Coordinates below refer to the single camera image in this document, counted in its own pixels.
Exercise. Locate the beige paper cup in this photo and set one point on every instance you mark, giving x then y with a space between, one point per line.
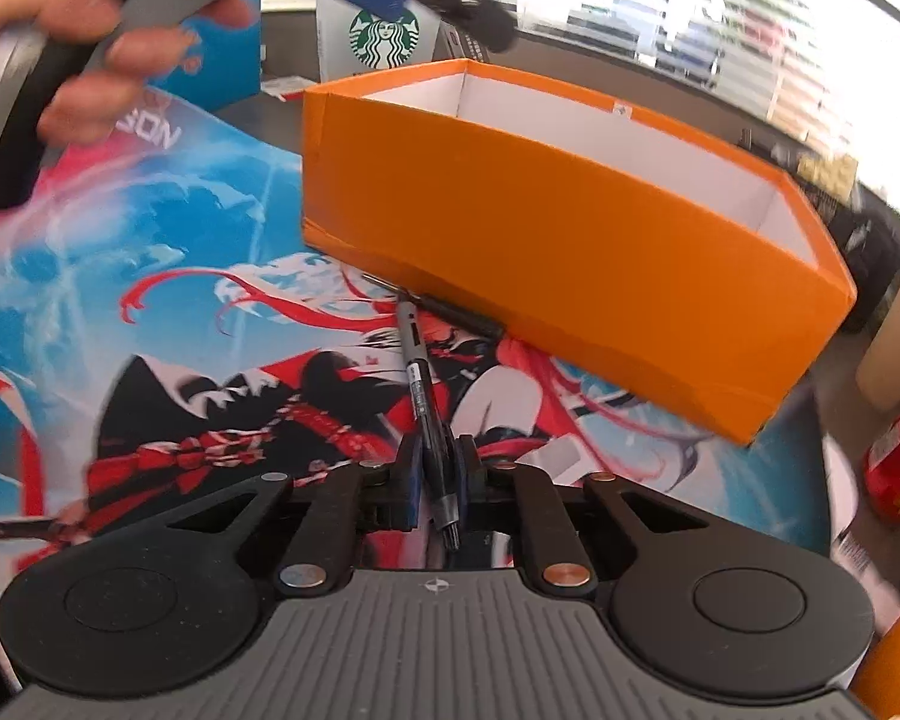
896 345

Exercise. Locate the frosted plastic cup green logo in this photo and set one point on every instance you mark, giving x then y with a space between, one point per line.
379 37

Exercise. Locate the printed desk mat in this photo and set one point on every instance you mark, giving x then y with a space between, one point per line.
195 255

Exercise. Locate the beige toy brick plate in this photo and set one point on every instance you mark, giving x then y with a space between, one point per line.
825 172

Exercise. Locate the black pen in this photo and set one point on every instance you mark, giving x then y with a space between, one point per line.
424 405

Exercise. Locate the person's left hand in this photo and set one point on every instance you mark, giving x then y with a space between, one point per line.
60 7

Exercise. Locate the blue printed box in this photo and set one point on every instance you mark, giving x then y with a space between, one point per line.
229 37

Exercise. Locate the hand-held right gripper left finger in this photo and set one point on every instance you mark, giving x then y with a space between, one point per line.
411 484

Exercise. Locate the orange cardboard box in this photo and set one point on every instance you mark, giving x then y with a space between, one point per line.
570 255

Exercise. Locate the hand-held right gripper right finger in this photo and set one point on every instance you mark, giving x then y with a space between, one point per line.
466 476

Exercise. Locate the black mesh desk organizer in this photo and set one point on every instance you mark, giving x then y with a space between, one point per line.
866 255

